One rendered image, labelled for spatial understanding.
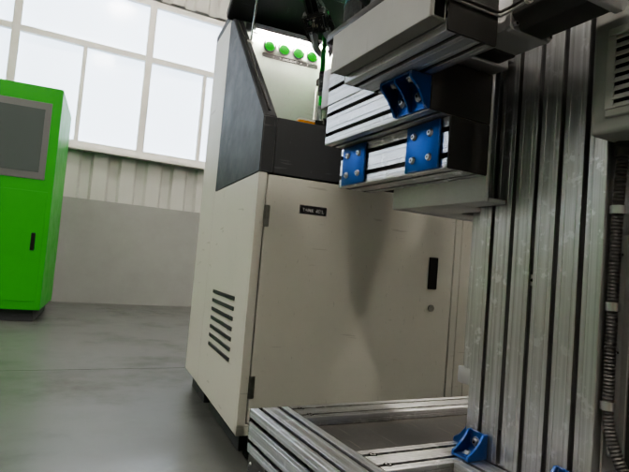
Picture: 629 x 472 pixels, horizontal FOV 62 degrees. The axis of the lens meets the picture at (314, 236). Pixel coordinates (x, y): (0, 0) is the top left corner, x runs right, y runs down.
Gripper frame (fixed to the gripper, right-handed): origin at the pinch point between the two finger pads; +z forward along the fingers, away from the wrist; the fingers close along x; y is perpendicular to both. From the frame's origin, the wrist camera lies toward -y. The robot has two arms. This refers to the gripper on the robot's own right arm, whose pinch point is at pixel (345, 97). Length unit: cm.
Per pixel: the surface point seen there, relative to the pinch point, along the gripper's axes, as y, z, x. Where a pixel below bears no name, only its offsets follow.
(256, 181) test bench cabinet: 22, 37, -35
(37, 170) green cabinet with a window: -239, 10, -117
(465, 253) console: 23, 51, 37
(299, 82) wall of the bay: -30.8, -13.1, -6.2
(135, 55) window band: -388, -138, -58
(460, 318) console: 23, 72, 37
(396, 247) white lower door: 23, 51, 11
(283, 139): 23.1, 24.3, -28.8
